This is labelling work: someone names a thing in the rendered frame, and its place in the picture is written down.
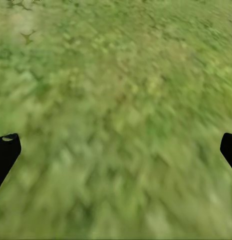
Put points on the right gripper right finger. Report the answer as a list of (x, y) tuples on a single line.
[(226, 147)]

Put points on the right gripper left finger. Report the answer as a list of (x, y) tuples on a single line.
[(10, 148)]

